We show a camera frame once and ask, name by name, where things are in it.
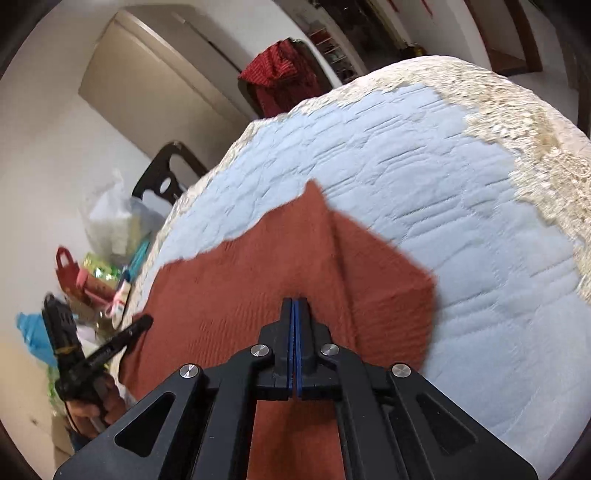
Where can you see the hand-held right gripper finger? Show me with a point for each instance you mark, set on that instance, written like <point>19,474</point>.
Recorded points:
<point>299,323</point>
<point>292,323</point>

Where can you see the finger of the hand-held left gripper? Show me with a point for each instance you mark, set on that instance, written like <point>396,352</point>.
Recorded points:
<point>59,325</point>
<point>117,340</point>

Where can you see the rust brown knit sweater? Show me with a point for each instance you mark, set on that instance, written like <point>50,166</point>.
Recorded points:
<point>221,295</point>

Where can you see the person's left hand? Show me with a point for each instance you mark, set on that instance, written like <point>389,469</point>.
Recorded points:
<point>110,402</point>

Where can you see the blue plastic bag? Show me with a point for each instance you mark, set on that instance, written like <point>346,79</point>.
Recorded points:
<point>32,337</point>

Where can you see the pink and white packet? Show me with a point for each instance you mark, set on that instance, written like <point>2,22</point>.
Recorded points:
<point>119,300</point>

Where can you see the red gift bag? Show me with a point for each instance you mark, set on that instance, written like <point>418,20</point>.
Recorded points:
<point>67,274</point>

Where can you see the green patterned box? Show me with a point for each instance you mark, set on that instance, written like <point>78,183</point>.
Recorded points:
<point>99,272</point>

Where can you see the white plastic bag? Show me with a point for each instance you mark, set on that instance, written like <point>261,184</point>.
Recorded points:
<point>111,217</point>

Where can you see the dark wooden chair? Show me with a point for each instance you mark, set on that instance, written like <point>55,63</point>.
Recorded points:
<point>168,168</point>
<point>302,45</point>

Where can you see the blue quilted lace-edged tablecloth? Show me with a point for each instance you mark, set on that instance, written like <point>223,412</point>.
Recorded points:
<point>438,184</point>

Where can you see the red checked garment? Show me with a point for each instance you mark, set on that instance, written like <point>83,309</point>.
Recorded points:
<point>277,76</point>

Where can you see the beige cabinet door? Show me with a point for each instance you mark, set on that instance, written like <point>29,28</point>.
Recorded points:
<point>152,78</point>

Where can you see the shoe rack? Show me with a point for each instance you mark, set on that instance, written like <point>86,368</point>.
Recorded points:
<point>332,48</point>

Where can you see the brown wooden door frame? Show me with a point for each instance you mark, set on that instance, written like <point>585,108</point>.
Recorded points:
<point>515,41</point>

